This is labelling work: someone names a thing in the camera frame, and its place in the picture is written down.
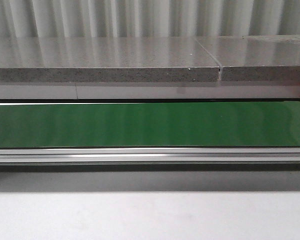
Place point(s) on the aluminium conveyor frame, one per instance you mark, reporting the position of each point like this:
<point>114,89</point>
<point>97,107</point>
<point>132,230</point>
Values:
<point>149,159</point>

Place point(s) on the grey stone ledge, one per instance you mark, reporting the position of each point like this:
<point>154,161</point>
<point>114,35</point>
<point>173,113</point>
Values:
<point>246,59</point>

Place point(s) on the green conveyor belt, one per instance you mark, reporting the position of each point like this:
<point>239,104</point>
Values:
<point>170,124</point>

